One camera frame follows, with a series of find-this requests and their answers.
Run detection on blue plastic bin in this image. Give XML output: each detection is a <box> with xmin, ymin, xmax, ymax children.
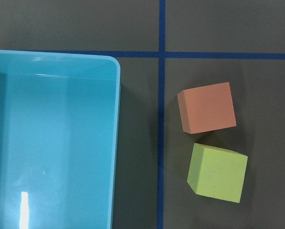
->
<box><xmin>0</xmin><ymin>50</ymin><xmax>120</xmax><ymax>229</ymax></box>

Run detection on yellow foam block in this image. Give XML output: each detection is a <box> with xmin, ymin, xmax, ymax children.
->
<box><xmin>187</xmin><ymin>143</ymin><xmax>248</xmax><ymax>203</ymax></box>

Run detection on orange foam block near blue bin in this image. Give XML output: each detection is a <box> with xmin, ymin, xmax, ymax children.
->
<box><xmin>177</xmin><ymin>82</ymin><xmax>236</xmax><ymax>134</ymax></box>

